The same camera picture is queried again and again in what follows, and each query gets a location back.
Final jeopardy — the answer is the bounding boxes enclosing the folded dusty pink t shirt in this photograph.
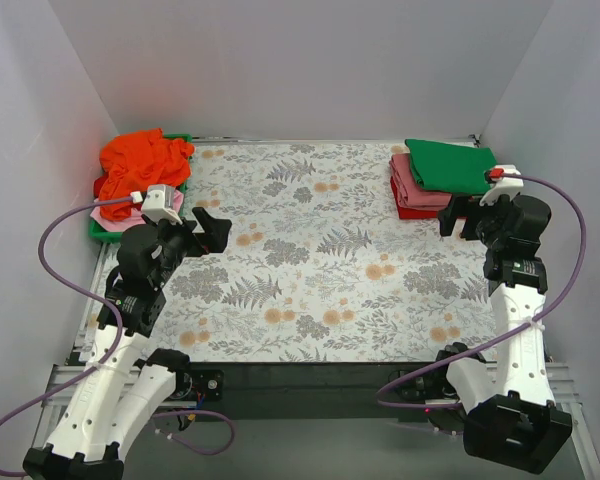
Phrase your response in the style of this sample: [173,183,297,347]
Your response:
[389,153,423,197]

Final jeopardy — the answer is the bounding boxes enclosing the pink t shirt in bin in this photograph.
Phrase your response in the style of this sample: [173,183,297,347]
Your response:
[89,185,185,234]

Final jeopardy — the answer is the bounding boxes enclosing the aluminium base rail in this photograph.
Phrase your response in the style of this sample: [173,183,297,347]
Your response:
[33,362,600,479]

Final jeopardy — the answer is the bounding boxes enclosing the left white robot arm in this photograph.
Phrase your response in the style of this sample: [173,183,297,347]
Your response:
[23,207,232,479]

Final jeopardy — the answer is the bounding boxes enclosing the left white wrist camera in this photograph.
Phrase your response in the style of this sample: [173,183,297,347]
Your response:
[131,184,182,224]

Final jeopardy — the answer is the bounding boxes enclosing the folded red t shirt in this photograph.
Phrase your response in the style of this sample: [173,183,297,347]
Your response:
[390,178,451,220]

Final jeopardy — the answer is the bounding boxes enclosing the orange t shirt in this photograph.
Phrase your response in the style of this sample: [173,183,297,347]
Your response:
[98,128,195,201]

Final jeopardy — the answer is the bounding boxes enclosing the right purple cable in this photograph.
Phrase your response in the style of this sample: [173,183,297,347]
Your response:
[375,172,589,435]

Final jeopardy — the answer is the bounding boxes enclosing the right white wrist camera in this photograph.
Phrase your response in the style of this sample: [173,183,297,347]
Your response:
[480,165,524,206]

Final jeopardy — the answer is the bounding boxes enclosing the folded green t shirt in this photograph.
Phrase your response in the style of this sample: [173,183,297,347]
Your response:
[405,139,496,195]

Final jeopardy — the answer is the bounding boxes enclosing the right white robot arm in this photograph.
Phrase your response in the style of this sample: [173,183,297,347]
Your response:
[432,195,572,474]

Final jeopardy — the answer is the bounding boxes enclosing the red t shirt in bin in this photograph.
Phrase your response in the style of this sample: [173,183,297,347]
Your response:
[93,174,108,198]

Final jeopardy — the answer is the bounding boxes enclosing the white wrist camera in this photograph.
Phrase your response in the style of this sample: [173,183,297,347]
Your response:
[131,184,182,224]
[480,165,524,206]

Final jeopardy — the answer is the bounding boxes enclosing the green plastic bin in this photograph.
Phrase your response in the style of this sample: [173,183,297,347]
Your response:
[89,133,193,243]

